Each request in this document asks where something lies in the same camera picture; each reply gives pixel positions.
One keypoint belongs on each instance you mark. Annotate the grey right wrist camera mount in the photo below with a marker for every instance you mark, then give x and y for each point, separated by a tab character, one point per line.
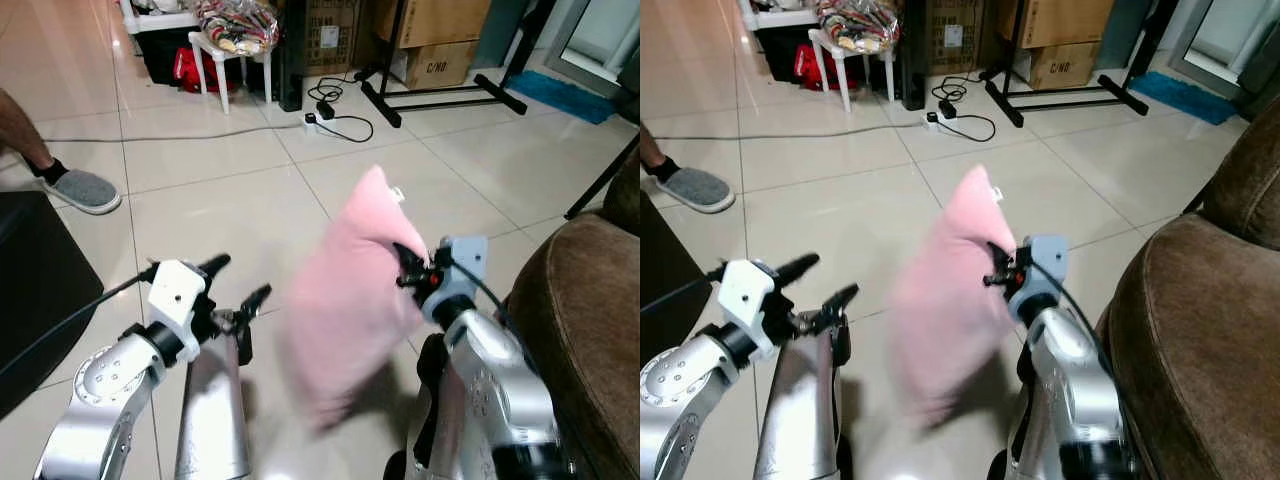
1045	270
462	270

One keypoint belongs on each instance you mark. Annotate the black slanted pole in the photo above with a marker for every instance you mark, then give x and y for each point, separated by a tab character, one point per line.
1195	201
600	180

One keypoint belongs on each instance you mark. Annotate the black sock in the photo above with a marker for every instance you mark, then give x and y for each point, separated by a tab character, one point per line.
48	170
663	168

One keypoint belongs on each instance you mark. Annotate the large plain cardboard box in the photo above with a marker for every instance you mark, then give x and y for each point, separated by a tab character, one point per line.
1065	22
440	22

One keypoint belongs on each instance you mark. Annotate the grey door frame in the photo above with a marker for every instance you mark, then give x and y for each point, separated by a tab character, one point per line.
1215	50
590	50

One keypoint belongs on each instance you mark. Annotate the black metal floor stand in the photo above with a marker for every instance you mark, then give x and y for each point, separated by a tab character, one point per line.
385	105
1008	105

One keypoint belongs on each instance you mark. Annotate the small printed cardboard box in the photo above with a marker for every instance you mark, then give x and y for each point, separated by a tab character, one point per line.
1062	65
440	65

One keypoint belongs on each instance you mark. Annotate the black low table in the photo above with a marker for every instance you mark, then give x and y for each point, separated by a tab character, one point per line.
35	290
665	270

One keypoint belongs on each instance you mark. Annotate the patterned clear plastic bag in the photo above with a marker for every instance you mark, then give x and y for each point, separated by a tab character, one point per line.
238	25
858	25

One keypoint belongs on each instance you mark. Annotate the white power strip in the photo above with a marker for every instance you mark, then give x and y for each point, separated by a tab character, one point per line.
312	125
934	122

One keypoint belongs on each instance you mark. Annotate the black storage bin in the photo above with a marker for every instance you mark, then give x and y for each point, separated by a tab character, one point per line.
160	55
780	52

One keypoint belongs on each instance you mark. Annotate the white tray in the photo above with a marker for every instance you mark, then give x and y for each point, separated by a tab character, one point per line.
160	20
780	17

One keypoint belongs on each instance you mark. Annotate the white plastic stool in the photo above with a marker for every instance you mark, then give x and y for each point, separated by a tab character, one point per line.
222	62
845	60

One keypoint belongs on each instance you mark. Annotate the black power adapter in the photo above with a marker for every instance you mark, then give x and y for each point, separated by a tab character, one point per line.
947	107
325	108

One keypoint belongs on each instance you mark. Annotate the dark labelled cardboard box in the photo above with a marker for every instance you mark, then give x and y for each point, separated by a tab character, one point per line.
335	35
958	35

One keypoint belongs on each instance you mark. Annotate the black upright speaker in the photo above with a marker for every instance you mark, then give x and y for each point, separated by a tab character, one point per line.
913	60
290	60

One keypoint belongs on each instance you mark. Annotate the pink pillow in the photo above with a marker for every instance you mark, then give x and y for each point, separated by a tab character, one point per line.
945	300
345	300

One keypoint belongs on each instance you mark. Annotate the silver robot left leg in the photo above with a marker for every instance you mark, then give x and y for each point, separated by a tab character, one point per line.
213	420
795	420

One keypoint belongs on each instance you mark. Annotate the brown fabric sofa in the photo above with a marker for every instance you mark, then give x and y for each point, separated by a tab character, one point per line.
1200	330
580	340

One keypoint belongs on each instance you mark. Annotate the blue floor mat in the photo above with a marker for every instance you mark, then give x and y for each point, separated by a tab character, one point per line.
560	97
1185	97

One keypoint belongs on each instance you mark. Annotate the red bag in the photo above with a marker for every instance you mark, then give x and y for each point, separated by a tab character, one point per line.
812	68
192	72

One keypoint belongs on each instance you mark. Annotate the person's bare leg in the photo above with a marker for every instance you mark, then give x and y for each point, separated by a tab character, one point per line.
20	125
650	145

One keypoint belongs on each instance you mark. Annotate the grey slipper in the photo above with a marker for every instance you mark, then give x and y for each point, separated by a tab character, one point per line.
700	188
85	190

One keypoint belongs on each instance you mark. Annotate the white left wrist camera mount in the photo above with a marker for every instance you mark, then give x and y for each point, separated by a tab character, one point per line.
745	295
175	295

